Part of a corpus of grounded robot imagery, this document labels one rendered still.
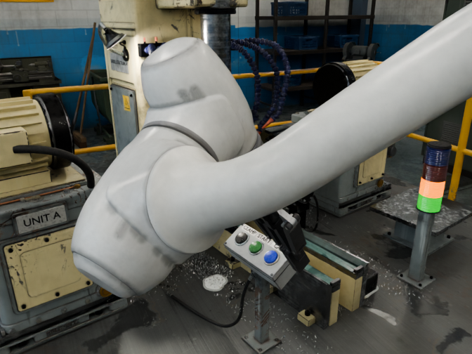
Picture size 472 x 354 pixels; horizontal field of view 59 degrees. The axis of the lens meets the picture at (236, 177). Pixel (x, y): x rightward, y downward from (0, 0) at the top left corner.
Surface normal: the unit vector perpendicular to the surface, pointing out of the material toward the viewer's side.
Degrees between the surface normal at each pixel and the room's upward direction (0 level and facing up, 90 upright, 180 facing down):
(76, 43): 90
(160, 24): 90
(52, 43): 90
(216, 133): 73
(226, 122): 79
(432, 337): 0
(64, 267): 90
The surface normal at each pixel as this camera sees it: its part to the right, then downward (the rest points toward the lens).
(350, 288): -0.80, 0.22
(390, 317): -0.01, -0.93
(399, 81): -0.37, -0.22
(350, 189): 0.60, 0.28
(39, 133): 0.58, 0.06
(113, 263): 0.07, 0.11
